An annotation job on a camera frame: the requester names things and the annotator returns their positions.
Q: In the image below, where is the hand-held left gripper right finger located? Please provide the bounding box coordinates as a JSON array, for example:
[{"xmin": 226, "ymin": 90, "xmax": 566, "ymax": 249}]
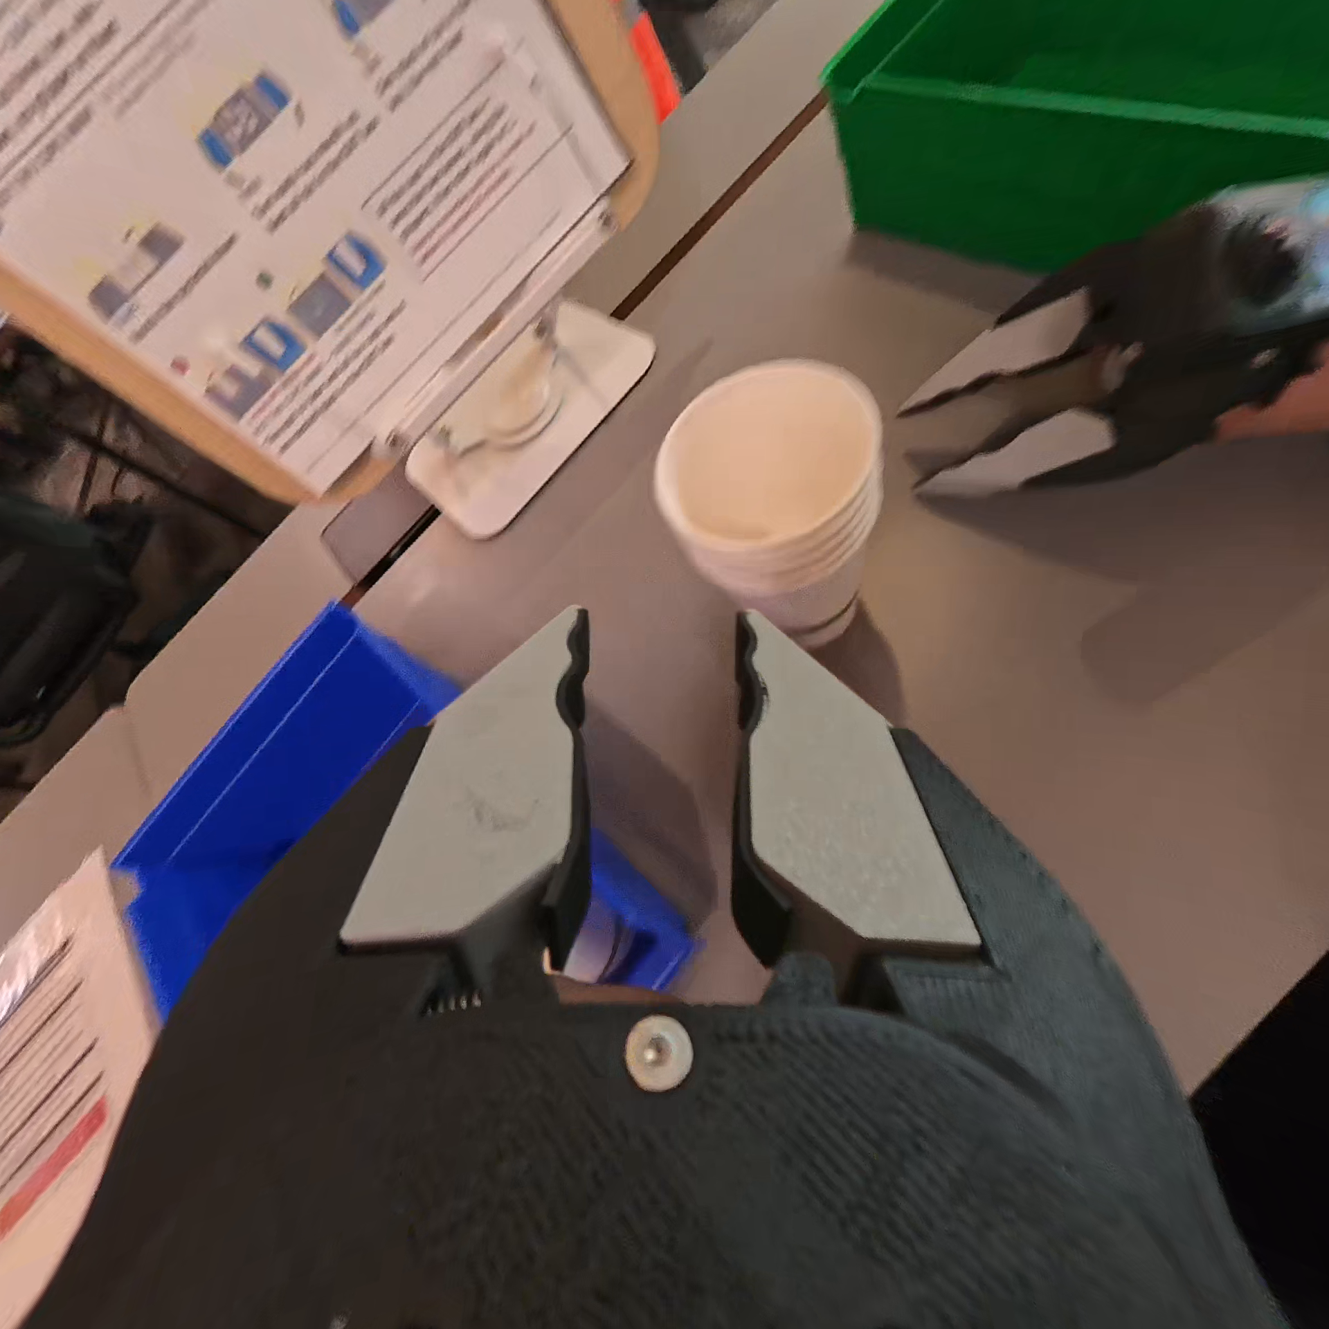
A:
[{"xmin": 731, "ymin": 609, "xmax": 986, "ymax": 969}]

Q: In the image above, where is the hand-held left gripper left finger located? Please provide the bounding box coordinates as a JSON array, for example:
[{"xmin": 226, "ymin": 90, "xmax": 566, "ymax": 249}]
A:
[{"xmin": 339, "ymin": 604, "xmax": 595, "ymax": 977}]

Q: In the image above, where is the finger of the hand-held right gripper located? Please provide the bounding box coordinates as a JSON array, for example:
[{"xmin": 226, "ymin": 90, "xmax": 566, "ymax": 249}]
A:
[
  {"xmin": 896, "ymin": 286, "xmax": 1100, "ymax": 419},
  {"xmin": 911, "ymin": 408, "xmax": 1120, "ymax": 501}
]

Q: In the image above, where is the stack of white paper cups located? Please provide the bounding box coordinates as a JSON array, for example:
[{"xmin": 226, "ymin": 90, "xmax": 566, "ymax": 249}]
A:
[{"xmin": 652, "ymin": 357, "xmax": 886, "ymax": 650}]

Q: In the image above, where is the person's right hand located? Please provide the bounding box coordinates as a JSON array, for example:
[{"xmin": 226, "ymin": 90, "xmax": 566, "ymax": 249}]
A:
[{"xmin": 1220, "ymin": 376, "xmax": 1329, "ymax": 442}]

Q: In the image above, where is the green plastic bin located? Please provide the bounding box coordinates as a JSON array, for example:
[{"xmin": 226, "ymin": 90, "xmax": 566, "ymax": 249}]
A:
[{"xmin": 820, "ymin": 0, "xmax": 1329, "ymax": 276}]

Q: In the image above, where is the blue plastic bin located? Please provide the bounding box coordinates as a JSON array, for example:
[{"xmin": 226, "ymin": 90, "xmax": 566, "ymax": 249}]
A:
[{"xmin": 112, "ymin": 599, "xmax": 698, "ymax": 1023}]

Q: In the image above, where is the white metal stand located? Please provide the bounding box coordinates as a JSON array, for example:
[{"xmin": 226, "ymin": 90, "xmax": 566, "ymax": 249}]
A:
[{"xmin": 405, "ymin": 298, "xmax": 658, "ymax": 541}]

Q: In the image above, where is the orange red object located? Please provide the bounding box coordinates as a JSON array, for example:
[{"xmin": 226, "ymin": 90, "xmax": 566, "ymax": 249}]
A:
[{"xmin": 631, "ymin": 7, "xmax": 684, "ymax": 120}]

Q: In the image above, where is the dark chair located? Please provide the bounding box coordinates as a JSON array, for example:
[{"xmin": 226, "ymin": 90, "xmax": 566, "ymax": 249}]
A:
[{"xmin": 0, "ymin": 487, "xmax": 152, "ymax": 748}]

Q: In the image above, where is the laminated printed sheet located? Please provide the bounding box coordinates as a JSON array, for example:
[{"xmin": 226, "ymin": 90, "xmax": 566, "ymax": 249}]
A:
[{"xmin": 0, "ymin": 846, "xmax": 165, "ymax": 1329}]

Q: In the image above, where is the printed instruction sheet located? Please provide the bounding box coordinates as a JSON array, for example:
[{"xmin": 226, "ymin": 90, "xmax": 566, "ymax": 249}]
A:
[{"xmin": 0, "ymin": 0, "xmax": 634, "ymax": 493}]

